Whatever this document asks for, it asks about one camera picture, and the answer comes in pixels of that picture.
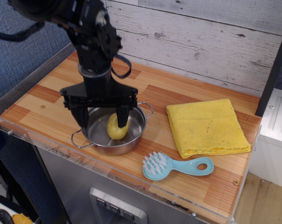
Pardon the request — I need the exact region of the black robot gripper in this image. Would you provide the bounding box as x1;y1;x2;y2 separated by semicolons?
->
60;70;138;128

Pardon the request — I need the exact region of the yellow toy potato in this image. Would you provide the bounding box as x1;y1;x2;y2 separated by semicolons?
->
106;113;129;140

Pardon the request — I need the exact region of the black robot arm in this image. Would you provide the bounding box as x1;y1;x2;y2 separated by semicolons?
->
9;0;138;128

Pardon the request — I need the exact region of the small steel pan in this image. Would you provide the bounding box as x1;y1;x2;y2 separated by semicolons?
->
71;102;154;156

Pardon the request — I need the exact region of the light blue scrub brush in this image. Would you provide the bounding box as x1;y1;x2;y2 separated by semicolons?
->
142;152;214;181

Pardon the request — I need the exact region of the silver button control panel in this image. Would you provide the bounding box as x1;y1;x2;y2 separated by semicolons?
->
89;187;148;224

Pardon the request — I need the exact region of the folded yellow cloth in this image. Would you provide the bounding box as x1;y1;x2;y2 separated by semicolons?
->
166;98;251;159

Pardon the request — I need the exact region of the black and yellow bag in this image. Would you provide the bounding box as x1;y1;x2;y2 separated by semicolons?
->
0;209;34;224

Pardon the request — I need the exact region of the white side cabinet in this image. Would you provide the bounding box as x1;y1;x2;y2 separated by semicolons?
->
248;89;282;187

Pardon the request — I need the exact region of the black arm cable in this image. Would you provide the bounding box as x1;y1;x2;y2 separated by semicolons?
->
0;22;132;79

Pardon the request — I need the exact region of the clear acrylic guard rail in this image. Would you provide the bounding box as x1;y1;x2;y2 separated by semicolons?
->
0;45;261;224

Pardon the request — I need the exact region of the dark right post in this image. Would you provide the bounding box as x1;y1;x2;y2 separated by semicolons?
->
255;42;282;117

